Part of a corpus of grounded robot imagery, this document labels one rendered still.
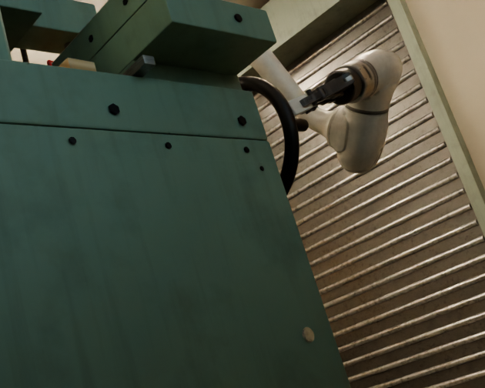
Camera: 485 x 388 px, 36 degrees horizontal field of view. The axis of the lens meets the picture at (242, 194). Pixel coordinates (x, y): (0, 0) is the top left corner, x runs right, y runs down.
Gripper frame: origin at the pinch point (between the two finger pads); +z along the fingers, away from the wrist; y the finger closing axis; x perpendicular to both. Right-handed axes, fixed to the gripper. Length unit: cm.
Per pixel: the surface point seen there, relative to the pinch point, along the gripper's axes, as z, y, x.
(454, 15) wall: -275, -70, -24
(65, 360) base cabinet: 79, 12, 17
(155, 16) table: 42.8, 16.4, -16.7
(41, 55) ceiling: -171, -253, -134
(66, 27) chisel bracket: 35.9, -7.2, -29.3
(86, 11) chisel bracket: 29.9, -7.2, -31.4
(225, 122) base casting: 35.4, 11.3, -0.1
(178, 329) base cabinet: 64, 12, 21
